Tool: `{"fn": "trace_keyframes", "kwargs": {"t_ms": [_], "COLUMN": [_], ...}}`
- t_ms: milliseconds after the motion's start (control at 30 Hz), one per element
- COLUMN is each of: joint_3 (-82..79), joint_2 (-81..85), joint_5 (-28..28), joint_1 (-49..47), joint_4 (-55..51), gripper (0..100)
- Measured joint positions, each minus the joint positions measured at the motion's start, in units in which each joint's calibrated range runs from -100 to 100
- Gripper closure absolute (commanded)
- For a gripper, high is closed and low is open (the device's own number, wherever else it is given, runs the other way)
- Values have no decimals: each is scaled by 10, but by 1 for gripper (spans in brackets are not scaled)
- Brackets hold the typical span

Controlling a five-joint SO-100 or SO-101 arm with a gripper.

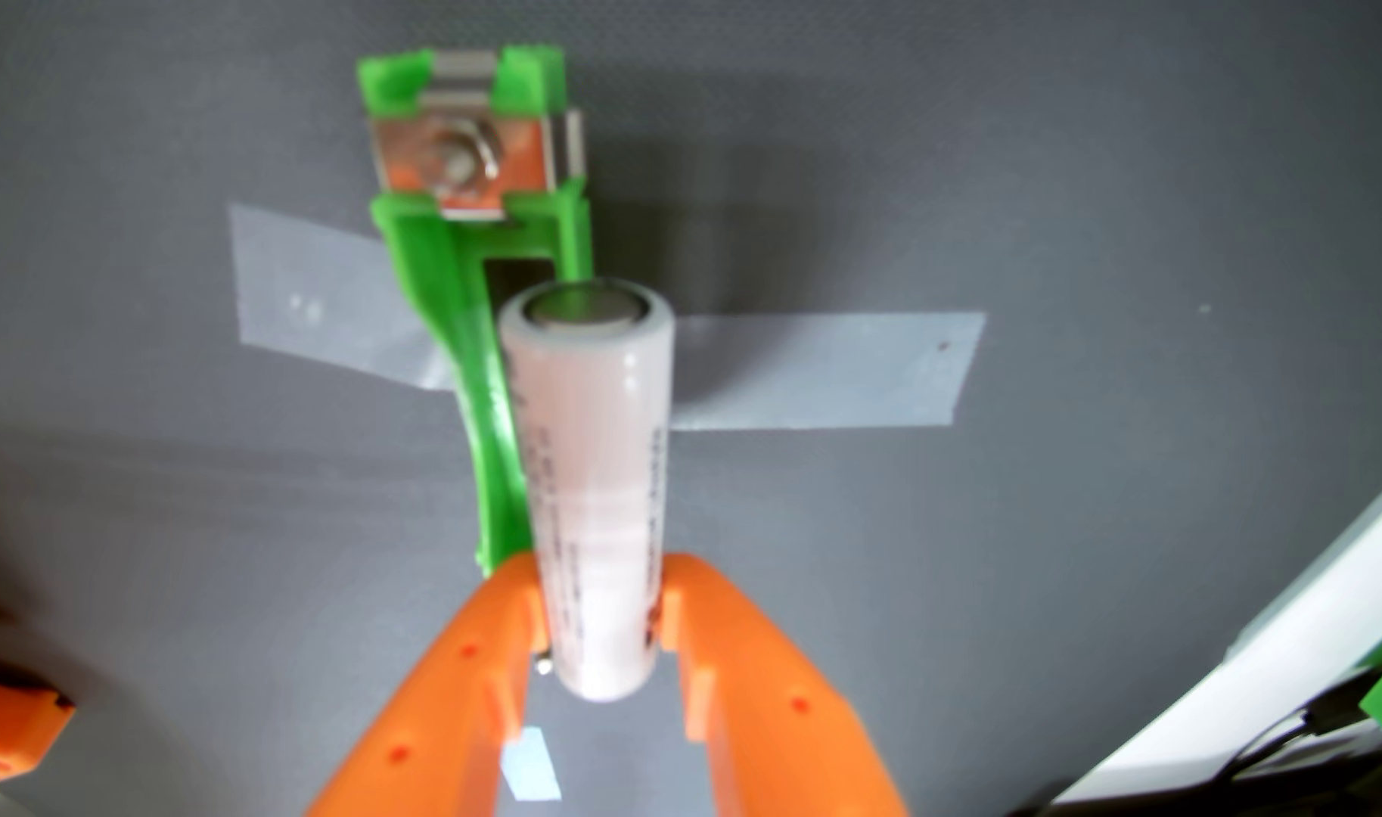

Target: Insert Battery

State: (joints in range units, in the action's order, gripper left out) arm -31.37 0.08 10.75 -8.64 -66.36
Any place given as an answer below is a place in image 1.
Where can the small white tape square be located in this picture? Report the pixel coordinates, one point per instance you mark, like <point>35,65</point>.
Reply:
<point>528,766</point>

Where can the grey table mat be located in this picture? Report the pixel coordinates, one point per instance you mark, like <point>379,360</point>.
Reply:
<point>986,567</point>

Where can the white cylindrical battery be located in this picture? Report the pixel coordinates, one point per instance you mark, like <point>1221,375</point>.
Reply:
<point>589,454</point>

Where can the green battery holder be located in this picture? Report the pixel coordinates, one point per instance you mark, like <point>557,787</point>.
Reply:
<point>441,272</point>

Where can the orange plastic robot part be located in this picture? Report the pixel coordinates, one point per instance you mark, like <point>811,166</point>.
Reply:
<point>10,715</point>

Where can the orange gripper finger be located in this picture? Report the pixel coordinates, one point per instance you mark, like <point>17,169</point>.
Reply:
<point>770,715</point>
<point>441,715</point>

